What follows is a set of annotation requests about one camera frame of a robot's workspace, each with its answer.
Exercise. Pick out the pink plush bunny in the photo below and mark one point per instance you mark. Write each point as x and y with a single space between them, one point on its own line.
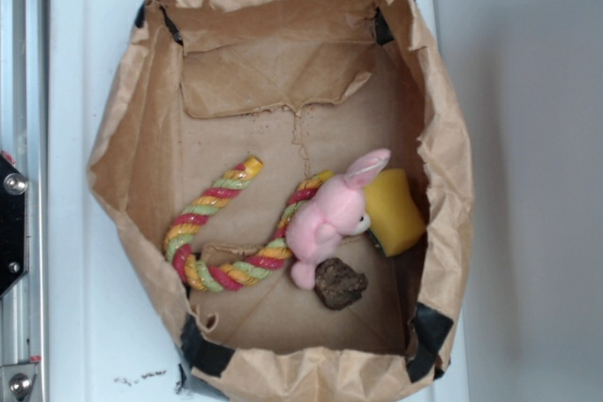
337 210

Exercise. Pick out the aluminium frame rail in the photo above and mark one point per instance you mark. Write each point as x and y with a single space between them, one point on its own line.
24 45

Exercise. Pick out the yellow sponge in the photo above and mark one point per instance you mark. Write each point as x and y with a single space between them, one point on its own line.
396 222

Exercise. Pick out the black metal bracket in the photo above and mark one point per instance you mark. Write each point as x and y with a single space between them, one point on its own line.
13 224

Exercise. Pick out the dark brown rock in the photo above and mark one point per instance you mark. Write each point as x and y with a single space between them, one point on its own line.
338 285

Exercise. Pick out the brown paper bag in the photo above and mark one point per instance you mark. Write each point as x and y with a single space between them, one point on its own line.
221 116

